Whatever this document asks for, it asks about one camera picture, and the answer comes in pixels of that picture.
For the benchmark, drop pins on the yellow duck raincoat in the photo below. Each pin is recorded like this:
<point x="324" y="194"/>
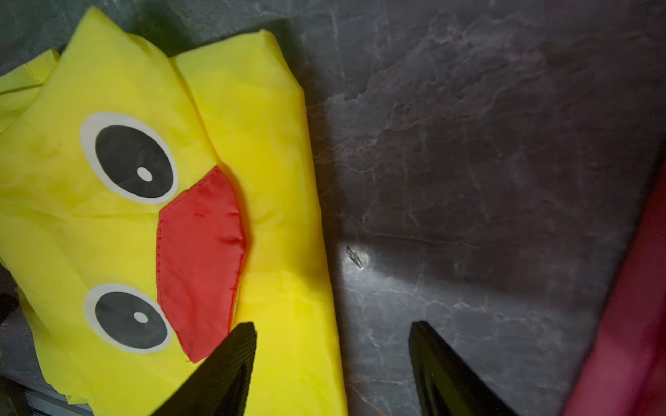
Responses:
<point x="150" y="204"/>

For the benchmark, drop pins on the pink folded raincoat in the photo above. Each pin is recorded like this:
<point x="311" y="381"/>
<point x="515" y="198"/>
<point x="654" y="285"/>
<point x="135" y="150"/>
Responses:
<point x="624" y="373"/>

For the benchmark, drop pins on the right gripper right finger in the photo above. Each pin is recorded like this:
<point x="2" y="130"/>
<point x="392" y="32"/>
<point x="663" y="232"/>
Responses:
<point x="445" y="384"/>

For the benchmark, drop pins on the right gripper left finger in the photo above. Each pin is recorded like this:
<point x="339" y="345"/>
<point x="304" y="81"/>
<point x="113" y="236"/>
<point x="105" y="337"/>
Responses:
<point x="220" y="385"/>

